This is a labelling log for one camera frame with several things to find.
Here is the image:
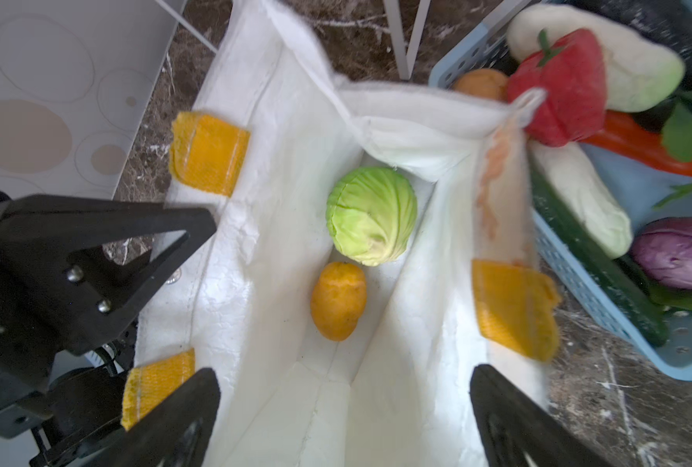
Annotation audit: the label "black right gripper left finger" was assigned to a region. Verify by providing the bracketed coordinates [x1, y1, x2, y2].
[88, 368, 221, 467]

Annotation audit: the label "red chili pepper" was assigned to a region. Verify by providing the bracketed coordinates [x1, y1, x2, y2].
[581, 111, 692, 177]

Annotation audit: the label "white grocery bag yellow handles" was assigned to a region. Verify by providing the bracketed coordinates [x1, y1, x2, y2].
[123, 1, 558, 466]

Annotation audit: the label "red bell pepper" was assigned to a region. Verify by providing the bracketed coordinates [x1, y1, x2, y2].
[507, 28, 608, 147]

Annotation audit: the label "blue plastic basket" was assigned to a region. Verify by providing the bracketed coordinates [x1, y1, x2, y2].
[429, 1, 692, 381]

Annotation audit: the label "green cucumber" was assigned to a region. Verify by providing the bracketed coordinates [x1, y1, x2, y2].
[530, 163, 668, 349]

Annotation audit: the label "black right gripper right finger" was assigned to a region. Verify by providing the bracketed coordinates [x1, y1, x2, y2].
[470, 364, 609, 467]

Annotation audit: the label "white eggplant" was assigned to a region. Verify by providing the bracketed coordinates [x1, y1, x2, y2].
[507, 4, 686, 113]
[528, 139, 633, 260]

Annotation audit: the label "orange potato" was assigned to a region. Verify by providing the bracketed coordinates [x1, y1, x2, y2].
[310, 262, 367, 342]

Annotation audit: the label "green cabbage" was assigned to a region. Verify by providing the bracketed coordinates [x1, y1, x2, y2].
[326, 167, 418, 267]

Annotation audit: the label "white eggplant upper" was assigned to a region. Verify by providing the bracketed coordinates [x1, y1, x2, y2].
[507, 4, 686, 113]

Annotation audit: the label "dark eggplant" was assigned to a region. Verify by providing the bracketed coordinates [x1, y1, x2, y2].
[571, 0, 692, 91]

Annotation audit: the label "purple cabbage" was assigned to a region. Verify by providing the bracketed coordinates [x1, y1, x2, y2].
[630, 217, 692, 290]

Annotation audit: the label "white eggplant lower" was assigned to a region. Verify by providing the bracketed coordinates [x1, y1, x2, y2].
[528, 139, 633, 260]

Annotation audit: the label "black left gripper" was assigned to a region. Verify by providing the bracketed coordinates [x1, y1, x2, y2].
[0, 192, 217, 466]

